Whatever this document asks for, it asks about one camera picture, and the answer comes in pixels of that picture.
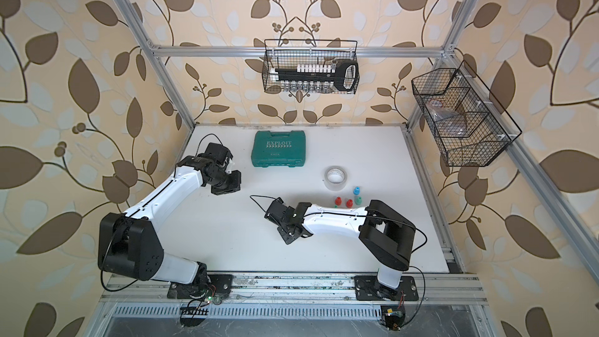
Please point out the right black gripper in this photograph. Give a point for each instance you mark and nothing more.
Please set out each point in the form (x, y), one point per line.
(281, 231)

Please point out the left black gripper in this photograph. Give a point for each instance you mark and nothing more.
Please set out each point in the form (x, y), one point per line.
(234, 186)

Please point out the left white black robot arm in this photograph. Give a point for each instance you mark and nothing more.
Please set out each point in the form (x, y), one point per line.
(129, 244)

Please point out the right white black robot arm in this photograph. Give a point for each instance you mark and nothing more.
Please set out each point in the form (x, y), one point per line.
(387, 235)

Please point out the green plastic tool case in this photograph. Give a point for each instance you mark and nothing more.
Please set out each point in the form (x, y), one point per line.
(279, 149)

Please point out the clear tape roll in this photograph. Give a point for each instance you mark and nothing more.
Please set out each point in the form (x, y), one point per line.
(335, 178)

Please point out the black white tool in basket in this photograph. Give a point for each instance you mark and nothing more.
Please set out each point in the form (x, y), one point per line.
(338, 76)

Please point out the plastic bag in basket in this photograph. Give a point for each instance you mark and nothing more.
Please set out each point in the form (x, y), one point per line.
(448, 122)

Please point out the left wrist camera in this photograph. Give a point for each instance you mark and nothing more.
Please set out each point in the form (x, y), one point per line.
(218, 153)

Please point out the centre black wire basket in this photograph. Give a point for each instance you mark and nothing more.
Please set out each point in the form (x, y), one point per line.
(288, 52)

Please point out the black wire basket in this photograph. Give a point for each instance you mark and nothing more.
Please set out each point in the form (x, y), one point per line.
(469, 124)
(288, 52)

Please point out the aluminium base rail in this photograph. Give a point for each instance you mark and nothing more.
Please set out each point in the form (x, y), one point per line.
(287, 296)

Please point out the right black wire basket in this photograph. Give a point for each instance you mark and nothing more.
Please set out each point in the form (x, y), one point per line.
(469, 124)

